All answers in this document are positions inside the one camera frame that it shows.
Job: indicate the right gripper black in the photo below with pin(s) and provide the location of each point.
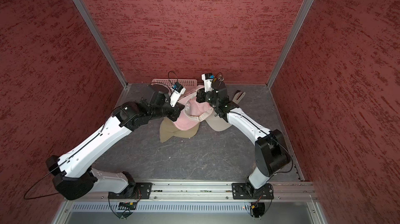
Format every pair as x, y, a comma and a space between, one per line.
201, 95

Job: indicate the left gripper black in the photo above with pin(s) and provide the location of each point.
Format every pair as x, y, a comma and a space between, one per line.
177, 108

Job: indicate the beige baseball cap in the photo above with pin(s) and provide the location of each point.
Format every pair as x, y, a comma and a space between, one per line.
167, 130

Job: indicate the pink cloth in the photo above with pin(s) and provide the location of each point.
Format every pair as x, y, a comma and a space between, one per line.
193, 112

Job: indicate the white Colorado baseball cap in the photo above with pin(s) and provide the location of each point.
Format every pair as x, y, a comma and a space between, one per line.
217, 123

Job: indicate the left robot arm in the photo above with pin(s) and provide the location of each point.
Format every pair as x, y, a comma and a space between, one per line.
74, 176

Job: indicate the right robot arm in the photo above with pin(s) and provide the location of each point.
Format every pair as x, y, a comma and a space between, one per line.
271, 154

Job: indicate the beige stapler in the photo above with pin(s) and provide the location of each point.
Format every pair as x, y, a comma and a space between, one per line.
239, 95

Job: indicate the pink plastic basket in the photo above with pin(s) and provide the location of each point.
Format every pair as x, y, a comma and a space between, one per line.
187, 83

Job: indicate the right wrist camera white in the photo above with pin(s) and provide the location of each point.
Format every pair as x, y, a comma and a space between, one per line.
208, 79

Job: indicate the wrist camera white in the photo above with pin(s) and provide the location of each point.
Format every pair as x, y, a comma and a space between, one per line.
177, 91
208, 79

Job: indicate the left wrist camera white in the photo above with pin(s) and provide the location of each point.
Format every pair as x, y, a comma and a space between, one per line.
177, 91

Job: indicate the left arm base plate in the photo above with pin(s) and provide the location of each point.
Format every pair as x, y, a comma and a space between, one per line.
142, 191

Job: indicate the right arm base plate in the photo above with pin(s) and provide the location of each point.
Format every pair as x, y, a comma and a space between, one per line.
245, 191

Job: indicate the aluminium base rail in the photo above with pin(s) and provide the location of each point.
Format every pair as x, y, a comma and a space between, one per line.
218, 191

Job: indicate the right corner aluminium post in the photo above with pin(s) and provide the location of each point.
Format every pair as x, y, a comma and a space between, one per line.
299, 20

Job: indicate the corner aluminium post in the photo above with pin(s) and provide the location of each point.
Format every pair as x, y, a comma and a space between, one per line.
299, 20
84, 12

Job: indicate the left corner aluminium post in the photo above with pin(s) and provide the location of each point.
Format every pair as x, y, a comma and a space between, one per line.
84, 12

